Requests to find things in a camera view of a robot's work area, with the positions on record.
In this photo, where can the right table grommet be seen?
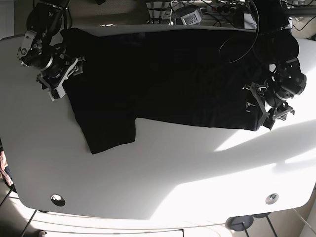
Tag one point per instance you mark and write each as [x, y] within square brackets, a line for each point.
[271, 199]

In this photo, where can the round black stand base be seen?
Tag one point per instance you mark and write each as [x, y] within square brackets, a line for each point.
[239, 223]

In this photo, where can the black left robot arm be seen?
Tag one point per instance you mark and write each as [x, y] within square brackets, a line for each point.
[274, 45]

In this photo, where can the table grommet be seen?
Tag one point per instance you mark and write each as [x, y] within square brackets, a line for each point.
[271, 199]
[58, 200]

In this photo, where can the grey power adapter box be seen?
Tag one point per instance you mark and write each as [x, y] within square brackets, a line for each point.
[249, 22]

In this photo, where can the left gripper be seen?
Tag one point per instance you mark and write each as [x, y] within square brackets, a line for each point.
[263, 99]

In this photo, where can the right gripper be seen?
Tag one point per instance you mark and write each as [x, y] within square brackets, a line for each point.
[60, 69]

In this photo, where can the grey socket box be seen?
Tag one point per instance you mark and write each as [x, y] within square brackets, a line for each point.
[189, 15]

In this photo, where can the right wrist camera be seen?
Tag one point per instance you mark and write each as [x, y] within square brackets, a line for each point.
[57, 93]

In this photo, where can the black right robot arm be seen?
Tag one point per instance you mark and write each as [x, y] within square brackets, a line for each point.
[44, 22]

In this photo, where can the black T-shirt with print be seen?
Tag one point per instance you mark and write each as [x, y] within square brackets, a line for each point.
[169, 76]

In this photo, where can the left table grommet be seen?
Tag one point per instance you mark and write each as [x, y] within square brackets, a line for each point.
[58, 200]

